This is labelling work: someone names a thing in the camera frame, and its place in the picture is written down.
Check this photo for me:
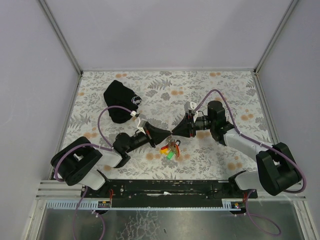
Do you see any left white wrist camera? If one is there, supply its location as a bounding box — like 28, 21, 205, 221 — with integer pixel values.
130, 110, 147, 134

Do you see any grey slotted cable duct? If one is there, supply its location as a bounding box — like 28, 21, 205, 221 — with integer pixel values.
46, 199, 111, 210

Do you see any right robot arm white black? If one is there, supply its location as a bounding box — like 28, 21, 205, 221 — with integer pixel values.
172, 100, 303, 196

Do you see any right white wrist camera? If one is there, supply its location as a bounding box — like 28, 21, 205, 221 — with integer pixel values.
184, 101, 199, 117

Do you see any key bunch with coloured tags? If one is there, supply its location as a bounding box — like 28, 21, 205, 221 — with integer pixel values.
160, 135, 181, 160

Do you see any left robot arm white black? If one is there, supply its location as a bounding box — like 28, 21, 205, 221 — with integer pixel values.
50, 122, 171, 190

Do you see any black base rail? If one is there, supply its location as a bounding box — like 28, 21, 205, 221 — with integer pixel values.
85, 179, 258, 208

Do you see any floral table mat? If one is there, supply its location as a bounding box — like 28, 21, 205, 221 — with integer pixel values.
62, 71, 272, 180

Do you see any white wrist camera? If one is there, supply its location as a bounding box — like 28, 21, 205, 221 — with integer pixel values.
184, 101, 199, 117
130, 110, 147, 134

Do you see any black drawstring bag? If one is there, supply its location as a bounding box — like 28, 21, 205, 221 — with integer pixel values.
103, 80, 142, 124

